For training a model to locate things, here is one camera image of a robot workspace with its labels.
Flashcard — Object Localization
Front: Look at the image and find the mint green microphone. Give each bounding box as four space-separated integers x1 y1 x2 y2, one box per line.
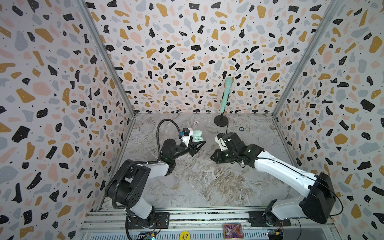
220 78 233 114

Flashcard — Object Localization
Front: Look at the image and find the pink square tag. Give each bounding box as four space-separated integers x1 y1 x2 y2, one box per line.
223 224 244 240

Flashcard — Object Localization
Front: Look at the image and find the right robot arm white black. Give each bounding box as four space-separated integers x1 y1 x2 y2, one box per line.
211 132 338 226

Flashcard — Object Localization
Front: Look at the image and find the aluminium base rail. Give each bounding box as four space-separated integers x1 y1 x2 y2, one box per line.
78 207 341 240

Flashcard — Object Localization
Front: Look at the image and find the mint green earbud case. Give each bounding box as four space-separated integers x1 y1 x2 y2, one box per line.
192 130 204 143

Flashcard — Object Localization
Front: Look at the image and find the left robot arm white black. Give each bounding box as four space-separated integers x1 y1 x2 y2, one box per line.
105 138 206 225

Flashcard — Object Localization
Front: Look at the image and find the black microphone stand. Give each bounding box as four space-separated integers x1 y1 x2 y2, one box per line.
214 99 229 127

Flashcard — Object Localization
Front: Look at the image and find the yellow round sticker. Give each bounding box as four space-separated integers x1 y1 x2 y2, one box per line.
179 231 192 240

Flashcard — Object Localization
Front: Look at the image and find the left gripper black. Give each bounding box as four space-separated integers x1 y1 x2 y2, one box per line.
172 137 206 162

